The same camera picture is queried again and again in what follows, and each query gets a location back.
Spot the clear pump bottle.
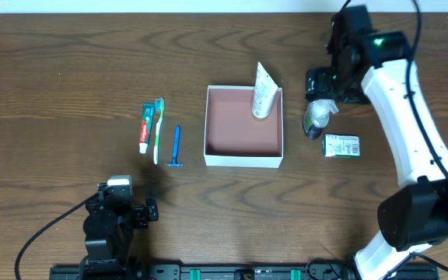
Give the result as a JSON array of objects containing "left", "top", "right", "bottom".
[{"left": 303, "top": 100, "right": 338, "bottom": 140}]

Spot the white lotion tube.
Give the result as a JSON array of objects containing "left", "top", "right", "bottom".
[{"left": 252, "top": 62, "right": 278, "bottom": 120}]

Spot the green white soap box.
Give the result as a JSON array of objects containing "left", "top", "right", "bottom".
[{"left": 322, "top": 134, "right": 360, "bottom": 158}]

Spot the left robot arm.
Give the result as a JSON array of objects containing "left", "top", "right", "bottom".
[{"left": 83, "top": 183, "right": 159, "bottom": 279}]

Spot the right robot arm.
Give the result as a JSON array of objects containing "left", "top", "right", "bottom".
[{"left": 303, "top": 4, "right": 448, "bottom": 279}]

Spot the blue disposable razor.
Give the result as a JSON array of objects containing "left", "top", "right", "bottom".
[{"left": 166, "top": 125, "right": 183, "bottom": 167}]

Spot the white open cardboard box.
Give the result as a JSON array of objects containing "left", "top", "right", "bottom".
[{"left": 203, "top": 86, "right": 284, "bottom": 168}]

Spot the Colgate toothpaste tube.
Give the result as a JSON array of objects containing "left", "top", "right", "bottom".
[{"left": 138, "top": 103, "right": 156, "bottom": 154}]

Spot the green white toothbrush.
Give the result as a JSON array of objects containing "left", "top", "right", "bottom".
[{"left": 153, "top": 97, "right": 165, "bottom": 165}]

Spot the left black cable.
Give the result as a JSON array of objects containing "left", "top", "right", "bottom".
[{"left": 14, "top": 193, "right": 99, "bottom": 280}]

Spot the black cable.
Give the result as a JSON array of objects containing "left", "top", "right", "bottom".
[
  {"left": 338, "top": 0, "right": 448, "bottom": 275},
  {"left": 14, "top": 193, "right": 99, "bottom": 280}
]

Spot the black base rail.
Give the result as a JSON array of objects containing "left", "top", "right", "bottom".
[{"left": 48, "top": 263, "right": 439, "bottom": 280}]

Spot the right black cable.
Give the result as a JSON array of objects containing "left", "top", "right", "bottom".
[{"left": 338, "top": 0, "right": 448, "bottom": 275}]

